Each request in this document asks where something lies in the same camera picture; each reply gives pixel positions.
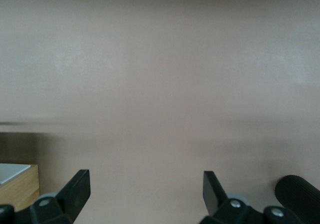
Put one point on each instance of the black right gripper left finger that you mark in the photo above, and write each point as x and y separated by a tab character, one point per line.
72	196

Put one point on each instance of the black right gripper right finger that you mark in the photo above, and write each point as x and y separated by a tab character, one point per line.
212	196

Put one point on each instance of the wooden drawer with white front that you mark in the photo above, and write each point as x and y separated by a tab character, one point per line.
22	191

